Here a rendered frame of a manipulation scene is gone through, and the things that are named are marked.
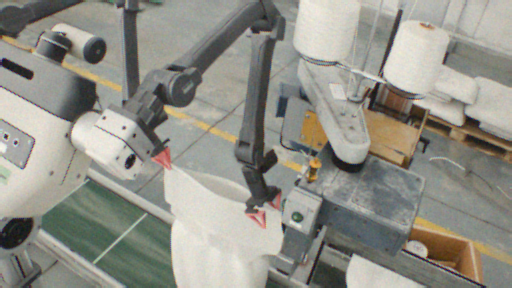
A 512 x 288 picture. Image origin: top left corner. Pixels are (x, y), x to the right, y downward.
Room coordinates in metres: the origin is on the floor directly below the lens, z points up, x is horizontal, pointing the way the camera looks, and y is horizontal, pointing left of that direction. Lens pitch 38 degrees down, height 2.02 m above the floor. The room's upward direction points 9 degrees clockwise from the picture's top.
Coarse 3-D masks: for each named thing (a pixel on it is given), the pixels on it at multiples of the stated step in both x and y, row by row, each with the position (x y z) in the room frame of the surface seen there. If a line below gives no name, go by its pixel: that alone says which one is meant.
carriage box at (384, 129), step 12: (420, 108) 1.24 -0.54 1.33; (372, 120) 1.10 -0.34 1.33; (384, 120) 1.11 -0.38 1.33; (396, 120) 1.14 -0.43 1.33; (408, 120) 1.20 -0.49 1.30; (372, 132) 1.03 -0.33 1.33; (384, 132) 1.05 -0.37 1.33; (396, 132) 1.06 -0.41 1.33; (408, 132) 1.07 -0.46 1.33; (420, 132) 1.07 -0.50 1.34; (384, 144) 0.98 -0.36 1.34; (396, 144) 0.99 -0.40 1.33; (408, 144) 1.00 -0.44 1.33; (408, 156) 0.94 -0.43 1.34; (408, 168) 0.93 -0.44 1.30
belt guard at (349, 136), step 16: (304, 64) 1.24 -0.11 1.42; (304, 80) 1.18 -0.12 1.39; (320, 80) 1.14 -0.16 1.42; (336, 80) 1.16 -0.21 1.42; (352, 80) 1.18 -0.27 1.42; (320, 96) 1.05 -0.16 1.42; (320, 112) 1.01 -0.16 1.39; (336, 112) 0.98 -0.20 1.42; (352, 112) 0.99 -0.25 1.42; (336, 128) 0.90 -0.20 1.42; (352, 128) 0.91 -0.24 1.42; (336, 144) 0.87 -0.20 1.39; (352, 144) 0.84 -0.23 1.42; (368, 144) 0.85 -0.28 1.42; (352, 160) 0.83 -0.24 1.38
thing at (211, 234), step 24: (168, 192) 1.10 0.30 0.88; (192, 192) 1.04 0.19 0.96; (216, 192) 1.08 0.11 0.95; (240, 192) 1.05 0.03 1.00; (192, 216) 1.04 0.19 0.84; (216, 216) 0.98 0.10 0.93; (240, 216) 0.97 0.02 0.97; (192, 240) 0.97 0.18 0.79; (216, 240) 0.96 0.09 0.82; (240, 240) 0.96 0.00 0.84; (264, 240) 0.96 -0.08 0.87; (192, 264) 0.96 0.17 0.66; (216, 264) 0.91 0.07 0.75; (240, 264) 0.89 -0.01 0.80; (264, 264) 0.92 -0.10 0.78
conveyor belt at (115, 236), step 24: (72, 192) 1.46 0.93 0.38; (96, 192) 1.49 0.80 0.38; (48, 216) 1.27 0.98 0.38; (72, 216) 1.30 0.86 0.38; (96, 216) 1.33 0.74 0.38; (120, 216) 1.36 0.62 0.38; (144, 216) 1.39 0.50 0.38; (72, 240) 1.16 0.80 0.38; (96, 240) 1.19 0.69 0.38; (120, 240) 1.21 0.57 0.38; (144, 240) 1.24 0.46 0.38; (168, 240) 1.27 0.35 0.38; (96, 264) 1.05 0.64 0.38; (120, 264) 1.08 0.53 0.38; (144, 264) 1.10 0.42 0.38; (168, 264) 1.13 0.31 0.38
